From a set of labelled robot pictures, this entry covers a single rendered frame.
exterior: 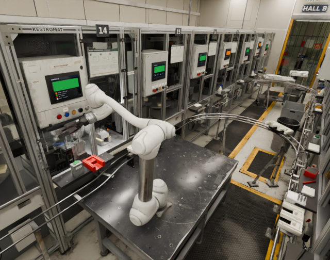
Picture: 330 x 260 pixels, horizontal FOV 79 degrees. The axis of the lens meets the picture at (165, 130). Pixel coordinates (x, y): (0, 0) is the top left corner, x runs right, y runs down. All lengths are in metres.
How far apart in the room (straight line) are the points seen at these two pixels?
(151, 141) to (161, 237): 0.80
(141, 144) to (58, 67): 0.85
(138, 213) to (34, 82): 1.11
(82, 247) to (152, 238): 1.05
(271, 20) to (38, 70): 8.85
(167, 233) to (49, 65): 1.46
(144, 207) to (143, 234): 0.27
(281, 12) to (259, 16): 0.76
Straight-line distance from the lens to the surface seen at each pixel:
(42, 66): 1.59
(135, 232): 1.69
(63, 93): 1.65
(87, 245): 2.53
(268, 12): 9.64
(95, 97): 1.50
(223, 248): 2.52
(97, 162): 1.95
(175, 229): 1.71
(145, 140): 1.11
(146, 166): 1.26
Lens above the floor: 2.06
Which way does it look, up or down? 27 degrees down
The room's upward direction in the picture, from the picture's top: 3 degrees clockwise
